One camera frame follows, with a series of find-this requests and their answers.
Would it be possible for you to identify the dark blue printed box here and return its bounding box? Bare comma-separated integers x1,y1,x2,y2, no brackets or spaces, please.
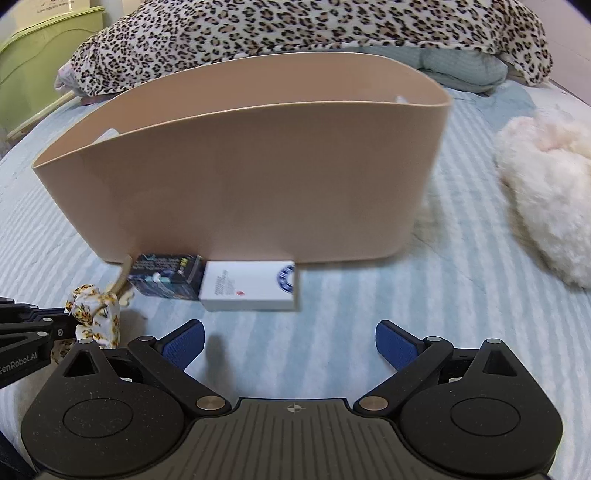
127,252,205,302

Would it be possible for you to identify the leopard print blanket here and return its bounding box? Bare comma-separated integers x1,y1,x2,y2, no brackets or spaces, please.
54,0,554,97

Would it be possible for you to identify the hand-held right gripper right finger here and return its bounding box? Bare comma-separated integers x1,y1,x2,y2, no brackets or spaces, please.
353,320,528,412

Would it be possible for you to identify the light blue pillow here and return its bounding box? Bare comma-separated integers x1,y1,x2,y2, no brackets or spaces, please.
355,45,509,95

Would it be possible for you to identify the white fluffy plush cloth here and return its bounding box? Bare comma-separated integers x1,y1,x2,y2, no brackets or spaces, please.
495,107,591,291

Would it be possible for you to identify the green wooden furniture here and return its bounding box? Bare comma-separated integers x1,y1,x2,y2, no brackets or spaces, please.
0,6,112,139

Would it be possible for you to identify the cream cardboard box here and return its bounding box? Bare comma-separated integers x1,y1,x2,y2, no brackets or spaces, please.
11,0,90,26

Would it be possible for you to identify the beige wooden stick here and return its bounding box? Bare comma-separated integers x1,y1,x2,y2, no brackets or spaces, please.
107,253,134,298

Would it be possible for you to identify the floral fabric scrunchie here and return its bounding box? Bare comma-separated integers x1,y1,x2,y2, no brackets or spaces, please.
50,285,136,361

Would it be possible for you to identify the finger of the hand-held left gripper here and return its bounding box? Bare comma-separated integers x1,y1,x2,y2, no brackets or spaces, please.
0,298,72,324
0,322,78,343

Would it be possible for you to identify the beige plastic storage basket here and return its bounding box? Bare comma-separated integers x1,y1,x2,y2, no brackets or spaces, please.
31,52,452,266

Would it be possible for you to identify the striped light blue bed sheet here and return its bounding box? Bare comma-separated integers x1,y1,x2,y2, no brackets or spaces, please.
0,76,591,480

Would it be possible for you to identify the white cardboard box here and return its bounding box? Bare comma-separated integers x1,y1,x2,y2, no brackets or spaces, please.
199,260,297,312

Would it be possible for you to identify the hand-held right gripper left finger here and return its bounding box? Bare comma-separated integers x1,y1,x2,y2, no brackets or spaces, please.
54,319,232,412

